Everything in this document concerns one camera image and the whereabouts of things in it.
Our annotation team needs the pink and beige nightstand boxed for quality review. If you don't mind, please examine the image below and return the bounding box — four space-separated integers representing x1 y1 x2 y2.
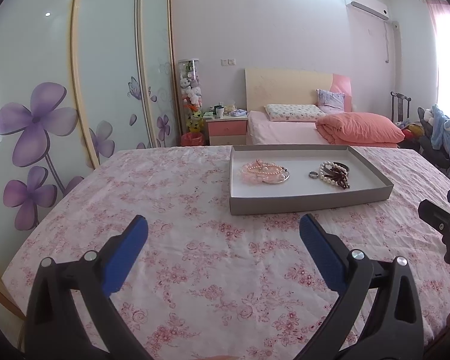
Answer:
204 114 248 146

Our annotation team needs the beige and pink headboard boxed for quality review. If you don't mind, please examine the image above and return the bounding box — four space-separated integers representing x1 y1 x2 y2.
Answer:
245 67 352 114

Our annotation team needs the folded orange quilt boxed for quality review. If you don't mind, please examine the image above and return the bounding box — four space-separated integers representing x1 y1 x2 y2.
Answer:
315 112 406 145

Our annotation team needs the pile of colourful clothes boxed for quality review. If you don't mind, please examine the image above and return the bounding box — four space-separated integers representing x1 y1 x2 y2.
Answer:
395 120 424 138

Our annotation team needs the white pearl bracelet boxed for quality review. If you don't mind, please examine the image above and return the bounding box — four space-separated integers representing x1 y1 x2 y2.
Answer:
318 161 346 188

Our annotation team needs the dark red bead bracelet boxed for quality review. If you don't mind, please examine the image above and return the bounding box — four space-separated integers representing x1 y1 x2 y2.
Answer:
327 169 352 190

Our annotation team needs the pink bed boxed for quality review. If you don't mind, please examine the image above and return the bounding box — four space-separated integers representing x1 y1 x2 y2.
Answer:
246 110 403 149

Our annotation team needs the small blue floral cushion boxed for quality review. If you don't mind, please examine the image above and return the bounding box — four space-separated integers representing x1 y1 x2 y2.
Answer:
316 89 346 115

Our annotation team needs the pink floral bedsheet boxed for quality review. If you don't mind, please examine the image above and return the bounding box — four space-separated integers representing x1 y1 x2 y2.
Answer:
2 144 450 360

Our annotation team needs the white printed pillow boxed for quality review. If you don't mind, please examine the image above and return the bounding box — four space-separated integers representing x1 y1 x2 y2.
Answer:
264 104 327 122

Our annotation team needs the grey cardboard tray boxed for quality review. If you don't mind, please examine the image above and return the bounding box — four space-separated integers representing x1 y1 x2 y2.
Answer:
229 145 394 216

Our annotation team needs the white air conditioner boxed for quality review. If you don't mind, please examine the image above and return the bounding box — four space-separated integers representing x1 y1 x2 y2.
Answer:
343 0 390 21

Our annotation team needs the black office chair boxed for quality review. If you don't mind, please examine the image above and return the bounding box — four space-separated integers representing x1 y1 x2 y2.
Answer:
416 107 450 170

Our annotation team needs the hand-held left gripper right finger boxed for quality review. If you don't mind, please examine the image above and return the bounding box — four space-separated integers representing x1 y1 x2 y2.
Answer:
299 214 424 360

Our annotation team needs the air conditioner pipe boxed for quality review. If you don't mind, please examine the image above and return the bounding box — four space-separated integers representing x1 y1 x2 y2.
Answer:
382 20 393 63

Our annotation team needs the silver bangle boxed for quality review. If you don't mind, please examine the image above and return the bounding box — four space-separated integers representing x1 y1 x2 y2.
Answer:
262 166 290 185

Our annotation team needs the floral sliding wardrobe door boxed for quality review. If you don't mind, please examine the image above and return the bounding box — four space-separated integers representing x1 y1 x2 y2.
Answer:
70 0 155 170
137 0 183 149
0 0 100 310

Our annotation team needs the pink pearl bracelet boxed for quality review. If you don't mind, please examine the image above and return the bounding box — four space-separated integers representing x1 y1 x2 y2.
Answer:
247 160 286 181

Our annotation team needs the red waste bin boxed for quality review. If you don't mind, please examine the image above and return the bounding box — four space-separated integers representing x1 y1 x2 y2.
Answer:
180 132 206 147

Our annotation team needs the blue plush robe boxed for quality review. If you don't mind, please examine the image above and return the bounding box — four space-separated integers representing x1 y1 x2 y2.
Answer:
424 105 450 185

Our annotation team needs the pink curtain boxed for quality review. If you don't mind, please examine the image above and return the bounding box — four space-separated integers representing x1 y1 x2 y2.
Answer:
424 0 450 121

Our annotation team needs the clear tube of plush toys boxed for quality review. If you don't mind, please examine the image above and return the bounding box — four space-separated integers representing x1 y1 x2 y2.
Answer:
177 59 205 136

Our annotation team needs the dark wooden chair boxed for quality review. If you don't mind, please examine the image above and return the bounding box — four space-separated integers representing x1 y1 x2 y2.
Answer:
390 92 412 123

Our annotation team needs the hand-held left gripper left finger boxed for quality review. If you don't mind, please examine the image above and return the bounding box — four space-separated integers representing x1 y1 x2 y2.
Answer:
24 215 154 360

